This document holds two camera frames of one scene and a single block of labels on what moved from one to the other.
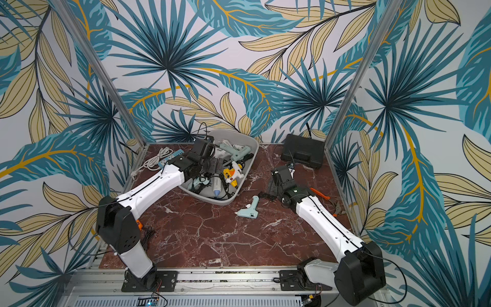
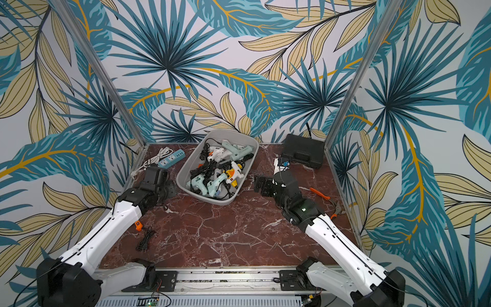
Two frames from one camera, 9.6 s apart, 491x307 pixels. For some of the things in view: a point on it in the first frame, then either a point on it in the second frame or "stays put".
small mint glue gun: (250, 212) -> (212, 185)
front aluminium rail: (104, 288) stays put
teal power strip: (160, 163) stays put
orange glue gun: (140, 225) stays put
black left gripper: (214, 168) -> (170, 183)
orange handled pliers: (337, 206) stays put
